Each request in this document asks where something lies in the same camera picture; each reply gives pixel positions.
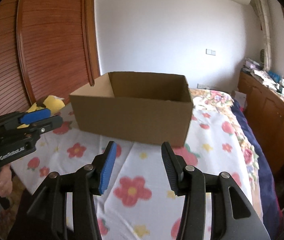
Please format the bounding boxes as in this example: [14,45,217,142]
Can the wooden louvered wardrobe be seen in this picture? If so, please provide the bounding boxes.
[0,0,100,115]

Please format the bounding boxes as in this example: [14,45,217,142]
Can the strawberry print bed sheet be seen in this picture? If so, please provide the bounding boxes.
[12,105,253,239]

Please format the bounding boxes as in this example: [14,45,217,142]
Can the pile of papers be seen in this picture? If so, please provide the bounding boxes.
[241,57,282,93]

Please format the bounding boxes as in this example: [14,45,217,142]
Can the white wall switch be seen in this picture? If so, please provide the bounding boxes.
[206,49,216,56]

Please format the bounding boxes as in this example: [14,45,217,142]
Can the brown cardboard box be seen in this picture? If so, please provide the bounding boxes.
[69,72,193,147]

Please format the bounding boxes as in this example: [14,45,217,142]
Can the yellow plush toy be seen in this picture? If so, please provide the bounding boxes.
[18,95,65,128]

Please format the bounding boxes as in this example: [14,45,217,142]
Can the wall power sockets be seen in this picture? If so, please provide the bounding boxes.
[197,83,210,90]

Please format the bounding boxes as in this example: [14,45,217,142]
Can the patterned curtain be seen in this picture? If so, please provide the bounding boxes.
[254,0,272,72]

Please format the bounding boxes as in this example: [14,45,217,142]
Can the floral quilt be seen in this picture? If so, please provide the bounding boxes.
[190,88,282,239]

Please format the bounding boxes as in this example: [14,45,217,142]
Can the wooden side cabinet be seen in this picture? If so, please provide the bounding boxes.
[237,72,284,174]

